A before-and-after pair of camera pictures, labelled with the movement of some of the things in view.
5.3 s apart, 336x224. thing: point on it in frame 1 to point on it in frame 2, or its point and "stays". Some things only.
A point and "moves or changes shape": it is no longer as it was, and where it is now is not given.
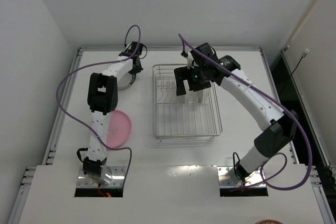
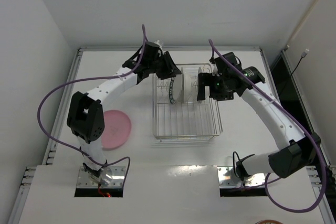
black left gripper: x=135 y=67 to x=165 y=65
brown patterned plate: x=269 y=221 stays
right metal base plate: x=223 y=177 stays
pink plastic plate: x=119 y=129 stays
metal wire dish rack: x=195 y=116 stays
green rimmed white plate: x=126 y=81 moves or changes shape
